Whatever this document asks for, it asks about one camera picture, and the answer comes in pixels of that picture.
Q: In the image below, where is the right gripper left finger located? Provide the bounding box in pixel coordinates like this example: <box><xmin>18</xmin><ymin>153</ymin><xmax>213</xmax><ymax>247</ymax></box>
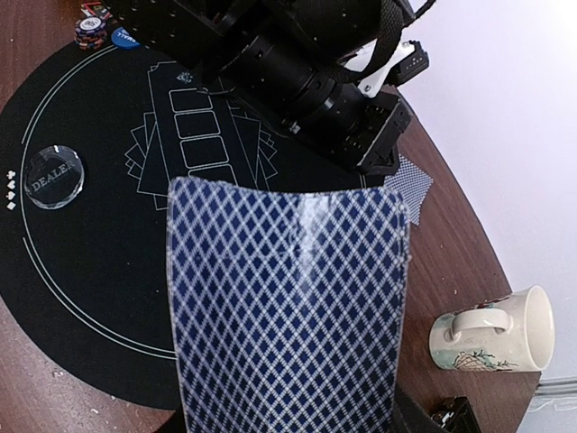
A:
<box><xmin>157</xmin><ymin>412</ymin><xmax>186</xmax><ymax>433</ymax></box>

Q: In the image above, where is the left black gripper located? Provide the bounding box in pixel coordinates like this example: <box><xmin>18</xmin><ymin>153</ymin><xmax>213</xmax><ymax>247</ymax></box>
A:
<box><xmin>292</xmin><ymin>88</ymin><xmax>411</xmax><ymax>174</ymax></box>

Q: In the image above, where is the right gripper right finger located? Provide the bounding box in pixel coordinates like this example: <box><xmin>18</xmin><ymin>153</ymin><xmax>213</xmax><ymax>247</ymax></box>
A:
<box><xmin>391</xmin><ymin>390</ymin><xmax>446</xmax><ymax>433</ymax></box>

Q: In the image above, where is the blue patterned playing card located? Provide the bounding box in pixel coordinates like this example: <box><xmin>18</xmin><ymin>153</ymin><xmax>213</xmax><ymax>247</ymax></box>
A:
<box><xmin>384</xmin><ymin>156</ymin><xmax>434</xmax><ymax>226</ymax></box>

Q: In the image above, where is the cream ceramic mug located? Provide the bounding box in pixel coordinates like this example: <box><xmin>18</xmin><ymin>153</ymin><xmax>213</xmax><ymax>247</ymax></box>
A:
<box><xmin>429</xmin><ymin>285</ymin><xmax>555</xmax><ymax>373</ymax></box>

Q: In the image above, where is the grey card deck box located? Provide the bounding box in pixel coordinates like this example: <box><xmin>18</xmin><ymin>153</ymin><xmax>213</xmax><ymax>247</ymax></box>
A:
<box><xmin>167</xmin><ymin>177</ymin><xmax>410</xmax><ymax>432</ymax></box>

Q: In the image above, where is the blue small blind button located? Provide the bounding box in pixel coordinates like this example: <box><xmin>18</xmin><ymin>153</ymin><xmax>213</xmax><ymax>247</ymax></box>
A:
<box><xmin>111</xmin><ymin>27</ymin><xmax>141</xmax><ymax>50</ymax></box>

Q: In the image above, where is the clear black dealer button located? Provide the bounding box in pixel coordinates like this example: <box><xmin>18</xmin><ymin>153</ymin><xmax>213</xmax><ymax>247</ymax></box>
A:
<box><xmin>23</xmin><ymin>144</ymin><xmax>86</xmax><ymax>210</ymax></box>

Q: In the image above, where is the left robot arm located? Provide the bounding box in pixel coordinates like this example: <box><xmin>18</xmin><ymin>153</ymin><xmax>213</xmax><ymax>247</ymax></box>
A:
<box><xmin>105</xmin><ymin>1</ymin><xmax>431</xmax><ymax>176</ymax></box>

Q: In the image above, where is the black poker chip case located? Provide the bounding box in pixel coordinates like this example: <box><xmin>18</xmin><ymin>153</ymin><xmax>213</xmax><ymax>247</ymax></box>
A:
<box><xmin>431</xmin><ymin>396</ymin><xmax>481</xmax><ymax>433</ymax></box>

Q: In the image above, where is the round black poker mat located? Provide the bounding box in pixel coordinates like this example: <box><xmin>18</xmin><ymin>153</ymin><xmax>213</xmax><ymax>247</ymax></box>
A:
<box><xmin>1</xmin><ymin>44</ymin><xmax>382</xmax><ymax>410</ymax></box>

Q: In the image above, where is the red black triangle token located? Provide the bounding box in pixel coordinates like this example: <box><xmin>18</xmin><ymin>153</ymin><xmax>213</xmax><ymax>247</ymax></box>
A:
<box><xmin>80</xmin><ymin>1</ymin><xmax>110</xmax><ymax>20</ymax></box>

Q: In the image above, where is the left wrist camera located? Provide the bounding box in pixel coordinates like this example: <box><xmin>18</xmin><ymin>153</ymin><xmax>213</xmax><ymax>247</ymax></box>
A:
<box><xmin>357</xmin><ymin>40</ymin><xmax>430</xmax><ymax>98</ymax></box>

